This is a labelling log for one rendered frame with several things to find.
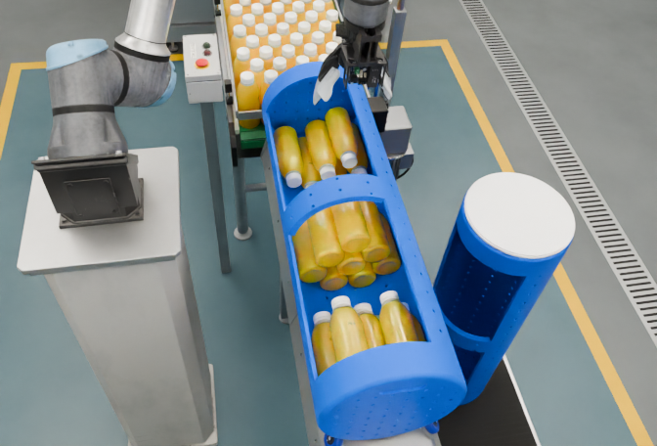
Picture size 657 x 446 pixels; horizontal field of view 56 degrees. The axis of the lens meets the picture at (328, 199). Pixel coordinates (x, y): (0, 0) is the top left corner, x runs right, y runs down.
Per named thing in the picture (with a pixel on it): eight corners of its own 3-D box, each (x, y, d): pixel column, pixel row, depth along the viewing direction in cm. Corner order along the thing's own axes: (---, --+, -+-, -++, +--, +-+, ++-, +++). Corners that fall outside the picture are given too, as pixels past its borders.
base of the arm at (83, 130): (42, 159, 114) (35, 106, 113) (55, 161, 129) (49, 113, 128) (127, 153, 118) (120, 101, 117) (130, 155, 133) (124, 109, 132)
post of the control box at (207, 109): (221, 273, 260) (197, 86, 184) (220, 265, 263) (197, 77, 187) (231, 272, 261) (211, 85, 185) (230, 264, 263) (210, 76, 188)
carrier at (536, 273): (421, 321, 233) (397, 386, 216) (477, 160, 167) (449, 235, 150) (494, 350, 227) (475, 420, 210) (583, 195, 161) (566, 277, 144)
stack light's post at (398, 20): (361, 224, 282) (395, 13, 199) (359, 217, 285) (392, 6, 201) (370, 223, 283) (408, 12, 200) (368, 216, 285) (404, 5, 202)
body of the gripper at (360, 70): (343, 92, 111) (349, 34, 102) (333, 64, 116) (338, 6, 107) (383, 89, 112) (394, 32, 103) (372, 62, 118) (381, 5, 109)
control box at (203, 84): (189, 104, 179) (185, 75, 171) (186, 63, 192) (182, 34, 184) (223, 102, 181) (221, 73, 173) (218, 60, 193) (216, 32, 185)
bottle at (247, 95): (235, 126, 188) (232, 84, 176) (242, 112, 193) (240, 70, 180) (256, 131, 188) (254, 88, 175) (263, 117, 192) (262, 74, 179)
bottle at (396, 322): (434, 373, 119) (411, 300, 129) (418, 364, 114) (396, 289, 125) (405, 386, 121) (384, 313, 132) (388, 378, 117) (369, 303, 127)
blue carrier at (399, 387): (312, 450, 121) (324, 389, 100) (260, 143, 177) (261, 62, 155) (448, 428, 127) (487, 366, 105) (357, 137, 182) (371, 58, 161)
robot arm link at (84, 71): (38, 111, 121) (29, 42, 120) (97, 111, 132) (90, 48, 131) (74, 104, 114) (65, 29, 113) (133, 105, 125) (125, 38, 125)
